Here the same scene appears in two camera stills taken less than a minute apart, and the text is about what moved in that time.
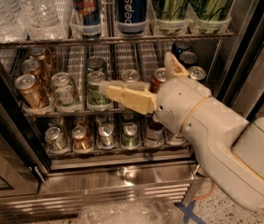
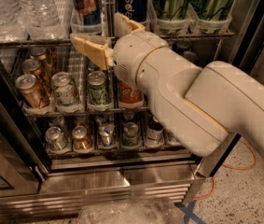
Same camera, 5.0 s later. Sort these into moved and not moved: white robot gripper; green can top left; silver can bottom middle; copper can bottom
Moved: white robot gripper
Not moved: green can top left; silver can bottom middle; copper can bottom
